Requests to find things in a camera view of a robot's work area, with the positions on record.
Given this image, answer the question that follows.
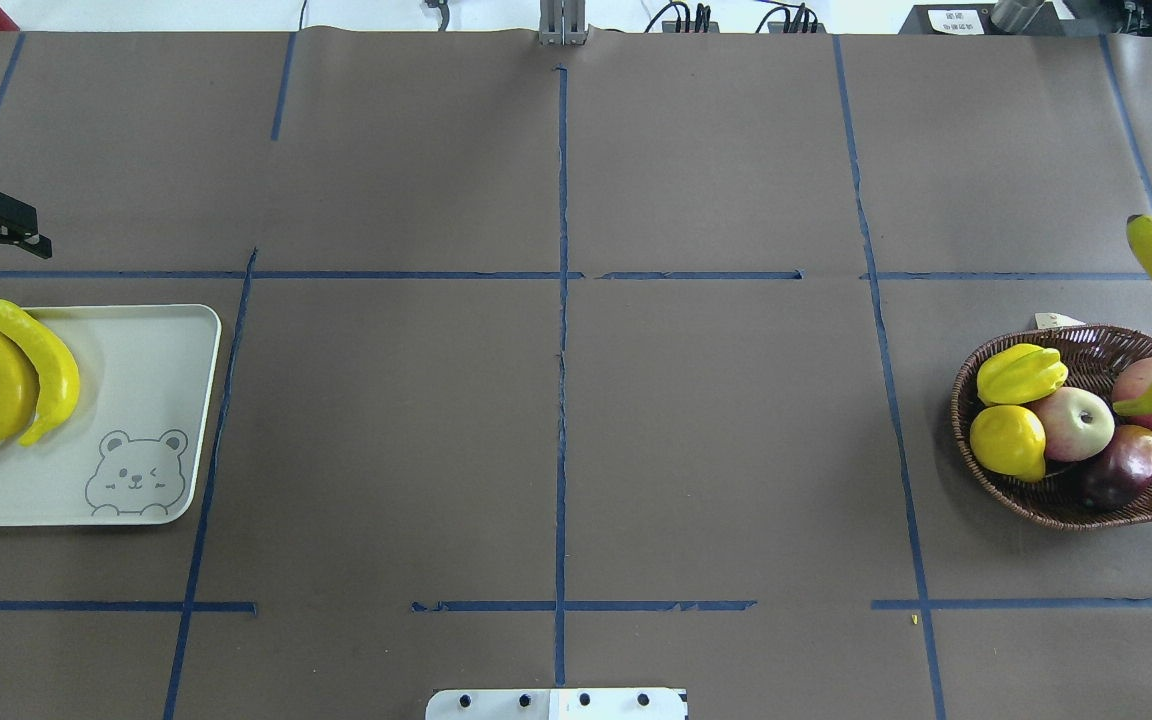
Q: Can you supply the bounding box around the white basket tag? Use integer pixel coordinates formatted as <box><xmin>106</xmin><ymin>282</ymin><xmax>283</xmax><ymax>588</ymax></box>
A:
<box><xmin>1032</xmin><ymin>313</ymin><xmax>1085</xmax><ymax>331</ymax></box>

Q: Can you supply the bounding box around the brown wicker basket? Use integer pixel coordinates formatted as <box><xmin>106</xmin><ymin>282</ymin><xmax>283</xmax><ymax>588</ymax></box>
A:
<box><xmin>948</xmin><ymin>324</ymin><xmax>1152</xmax><ymax>530</ymax></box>

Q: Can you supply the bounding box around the dark red apple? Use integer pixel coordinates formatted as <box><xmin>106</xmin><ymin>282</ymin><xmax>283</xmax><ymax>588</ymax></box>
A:
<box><xmin>1075</xmin><ymin>424</ymin><xmax>1152</xmax><ymax>511</ymax></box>

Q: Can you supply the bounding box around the pale apple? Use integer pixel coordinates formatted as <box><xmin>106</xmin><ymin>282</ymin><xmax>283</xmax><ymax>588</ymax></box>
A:
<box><xmin>1025</xmin><ymin>387</ymin><xmax>1116</xmax><ymax>462</ymax></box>

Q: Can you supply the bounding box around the yellow star fruit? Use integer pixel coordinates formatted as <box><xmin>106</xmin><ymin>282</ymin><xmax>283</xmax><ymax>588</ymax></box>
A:
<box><xmin>975</xmin><ymin>343</ymin><xmax>1069</xmax><ymax>406</ymax></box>

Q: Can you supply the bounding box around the yellow mango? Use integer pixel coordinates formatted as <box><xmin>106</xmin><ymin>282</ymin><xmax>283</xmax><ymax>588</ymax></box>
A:
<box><xmin>968</xmin><ymin>406</ymin><xmax>1047</xmax><ymax>483</ymax></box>

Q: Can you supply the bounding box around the white bear tray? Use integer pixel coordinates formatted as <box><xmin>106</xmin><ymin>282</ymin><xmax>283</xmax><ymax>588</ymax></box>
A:
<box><xmin>0</xmin><ymin>304</ymin><xmax>221</xmax><ymax>526</ymax></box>

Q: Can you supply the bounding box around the steel cup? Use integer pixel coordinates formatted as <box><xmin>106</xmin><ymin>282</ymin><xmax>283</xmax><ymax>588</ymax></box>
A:
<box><xmin>988</xmin><ymin>0</ymin><xmax>1044</xmax><ymax>35</ymax></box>

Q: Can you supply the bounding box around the aluminium frame post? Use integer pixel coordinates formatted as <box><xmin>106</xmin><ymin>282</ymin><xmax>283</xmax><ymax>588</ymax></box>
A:
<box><xmin>538</xmin><ymin>0</ymin><xmax>589</xmax><ymax>47</ymax></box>

